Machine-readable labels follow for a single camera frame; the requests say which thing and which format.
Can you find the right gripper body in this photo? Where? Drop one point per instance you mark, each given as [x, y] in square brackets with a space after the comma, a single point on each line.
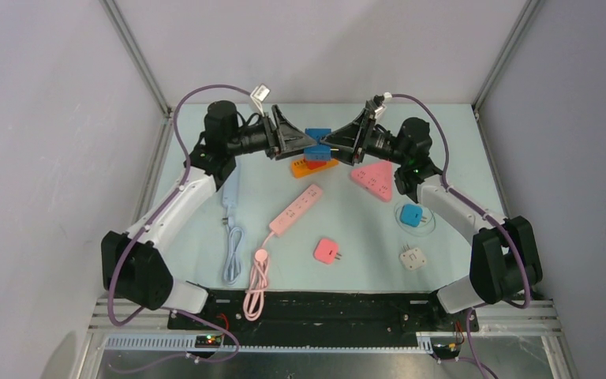
[381, 146]

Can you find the white adapter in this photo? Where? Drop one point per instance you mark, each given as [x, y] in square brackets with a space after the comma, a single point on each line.
[412, 258]

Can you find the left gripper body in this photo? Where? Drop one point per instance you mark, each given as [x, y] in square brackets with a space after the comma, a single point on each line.
[254, 139]

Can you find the orange power strip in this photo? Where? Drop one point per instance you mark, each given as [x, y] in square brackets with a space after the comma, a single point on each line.
[302, 168]

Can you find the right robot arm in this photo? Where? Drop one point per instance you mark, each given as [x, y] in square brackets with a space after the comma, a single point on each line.
[504, 259]

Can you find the pink adapter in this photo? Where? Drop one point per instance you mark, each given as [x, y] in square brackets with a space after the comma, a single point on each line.
[327, 251]

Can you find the pink triangular power strip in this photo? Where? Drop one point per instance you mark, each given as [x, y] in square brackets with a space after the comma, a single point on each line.
[376, 178]

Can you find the red cube socket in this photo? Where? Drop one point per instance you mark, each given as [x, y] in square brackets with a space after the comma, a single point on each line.
[312, 165]

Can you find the light blue adapter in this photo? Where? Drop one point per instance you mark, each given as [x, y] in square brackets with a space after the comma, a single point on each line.
[412, 215]

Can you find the aluminium frame rail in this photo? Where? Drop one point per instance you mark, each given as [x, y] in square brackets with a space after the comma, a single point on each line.
[162, 330]

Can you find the dark blue cube socket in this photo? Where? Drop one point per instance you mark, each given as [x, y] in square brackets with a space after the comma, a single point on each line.
[319, 152]

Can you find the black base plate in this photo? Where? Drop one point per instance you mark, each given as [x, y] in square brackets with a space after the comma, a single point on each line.
[332, 319]

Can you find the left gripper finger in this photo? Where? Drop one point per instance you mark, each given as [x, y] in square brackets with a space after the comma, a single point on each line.
[285, 131]
[290, 150]

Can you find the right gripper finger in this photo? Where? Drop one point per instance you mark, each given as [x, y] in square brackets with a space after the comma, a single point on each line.
[345, 154]
[349, 136]

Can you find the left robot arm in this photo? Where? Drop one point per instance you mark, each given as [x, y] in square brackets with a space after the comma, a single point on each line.
[132, 261]

